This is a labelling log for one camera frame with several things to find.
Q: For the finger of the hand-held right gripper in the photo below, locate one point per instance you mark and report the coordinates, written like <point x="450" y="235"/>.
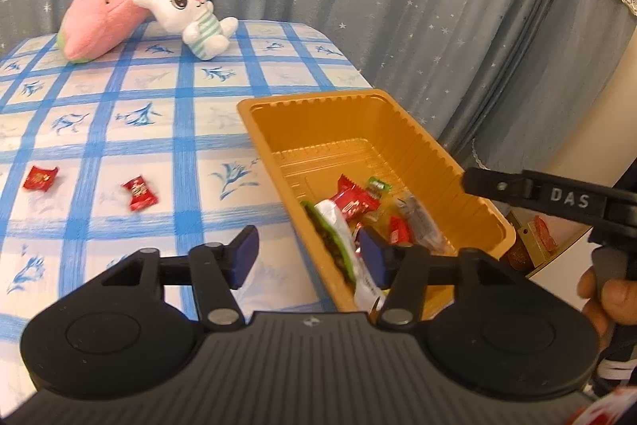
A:
<point x="497" y="186"/>

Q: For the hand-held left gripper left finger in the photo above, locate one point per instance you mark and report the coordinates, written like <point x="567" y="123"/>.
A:
<point x="244" y="255"/>

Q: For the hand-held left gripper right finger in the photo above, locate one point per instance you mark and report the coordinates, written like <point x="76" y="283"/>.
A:
<point x="372" y="258"/>

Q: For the small red candy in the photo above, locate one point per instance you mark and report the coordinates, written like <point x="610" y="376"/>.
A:
<point x="399" y="232"/>

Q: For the green white snack packet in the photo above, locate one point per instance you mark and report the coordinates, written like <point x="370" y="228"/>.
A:
<point x="333" y="226"/>

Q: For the large red candy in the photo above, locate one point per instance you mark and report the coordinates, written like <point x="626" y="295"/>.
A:
<point x="356" y="202"/>

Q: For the clear brown candy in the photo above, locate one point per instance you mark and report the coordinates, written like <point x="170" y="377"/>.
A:
<point x="420" y="223"/>

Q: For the green candy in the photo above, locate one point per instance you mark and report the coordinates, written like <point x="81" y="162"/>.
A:
<point x="379" y="184"/>

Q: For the orange plastic tray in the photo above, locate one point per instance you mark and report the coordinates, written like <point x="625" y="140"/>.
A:
<point x="323" y="126"/>

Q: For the person's right hand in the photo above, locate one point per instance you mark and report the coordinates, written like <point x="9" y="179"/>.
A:
<point x="614" y="303"/>

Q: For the red packet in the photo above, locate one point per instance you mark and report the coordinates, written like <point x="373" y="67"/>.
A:
<point x="545" y="232"/>

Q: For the golden box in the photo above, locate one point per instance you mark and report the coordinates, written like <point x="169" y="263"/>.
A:
<point x="530" y="245"/>

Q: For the grey lace-trimmed cover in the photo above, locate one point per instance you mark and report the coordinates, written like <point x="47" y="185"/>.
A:
<point x="572" y="56"/>

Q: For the blue checked tablecloth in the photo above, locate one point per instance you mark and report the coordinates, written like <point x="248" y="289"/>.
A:
<point x="149" y="131"/>

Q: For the white bunny plush toy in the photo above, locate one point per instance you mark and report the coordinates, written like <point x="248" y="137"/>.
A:
<point x="184" y="4"/>

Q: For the pink plush toy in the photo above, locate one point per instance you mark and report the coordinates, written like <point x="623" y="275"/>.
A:
<point x="99" y="21"/>

